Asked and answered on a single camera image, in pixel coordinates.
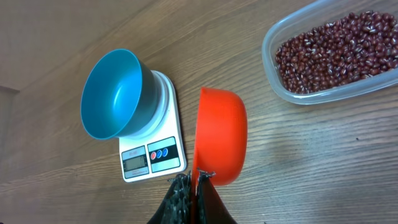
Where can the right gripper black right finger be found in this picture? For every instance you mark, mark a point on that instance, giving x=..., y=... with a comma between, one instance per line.
x=210, y=208

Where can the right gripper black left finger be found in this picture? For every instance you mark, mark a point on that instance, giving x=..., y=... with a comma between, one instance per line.
x=176, y=205

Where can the orange scoop with blue handle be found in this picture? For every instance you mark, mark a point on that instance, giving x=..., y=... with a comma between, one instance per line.
x=220, y=139

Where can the white digital kitchen scale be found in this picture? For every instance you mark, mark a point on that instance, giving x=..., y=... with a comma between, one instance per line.
x=157, y=149

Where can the teal plastic bowl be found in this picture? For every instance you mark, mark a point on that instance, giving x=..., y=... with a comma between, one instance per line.
x=120, y=96

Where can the clear plastic food container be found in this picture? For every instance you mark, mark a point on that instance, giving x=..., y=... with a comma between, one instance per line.
x=311, y=16

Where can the red adzuki beans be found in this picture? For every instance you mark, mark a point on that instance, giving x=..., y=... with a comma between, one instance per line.
x=350, y=49

